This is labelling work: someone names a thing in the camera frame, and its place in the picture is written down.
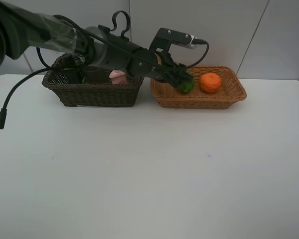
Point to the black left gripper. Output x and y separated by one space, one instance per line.
157 65

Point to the green lime fruit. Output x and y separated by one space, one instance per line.
186 84

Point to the orange tangerine fruit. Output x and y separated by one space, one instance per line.
210 83

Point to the pink bottle white cap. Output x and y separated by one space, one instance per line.
118 77

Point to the translucent purple plastic cup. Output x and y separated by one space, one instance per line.
94 75

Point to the dark green pump bottle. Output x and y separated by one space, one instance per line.
72 73

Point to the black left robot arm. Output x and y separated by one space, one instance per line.
21 29

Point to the light orange wicker basket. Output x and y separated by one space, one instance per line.
231 91

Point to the dark brown wicker basket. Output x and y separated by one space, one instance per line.
93 95

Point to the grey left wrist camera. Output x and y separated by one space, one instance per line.
164 38

